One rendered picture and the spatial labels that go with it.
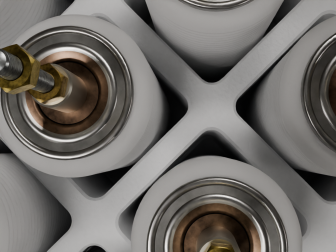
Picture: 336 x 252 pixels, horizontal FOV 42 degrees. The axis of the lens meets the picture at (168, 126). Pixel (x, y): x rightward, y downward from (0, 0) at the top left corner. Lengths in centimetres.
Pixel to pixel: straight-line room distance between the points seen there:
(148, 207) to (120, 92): 7
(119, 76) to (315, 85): 11
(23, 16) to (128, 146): 12
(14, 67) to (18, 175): 16
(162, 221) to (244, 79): 13
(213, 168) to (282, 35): 13
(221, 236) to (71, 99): 10
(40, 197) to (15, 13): 13
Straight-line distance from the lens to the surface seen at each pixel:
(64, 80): 22
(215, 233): 22
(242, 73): 32
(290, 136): 26
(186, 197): 24
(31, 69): 18
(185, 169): 25
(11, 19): 31
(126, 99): 24
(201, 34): 27
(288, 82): 25
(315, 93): 25
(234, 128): 31
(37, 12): 33
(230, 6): 25
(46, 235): 34
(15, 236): 29
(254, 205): 24
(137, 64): 25
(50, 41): 26
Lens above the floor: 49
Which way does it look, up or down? 85 degrees down
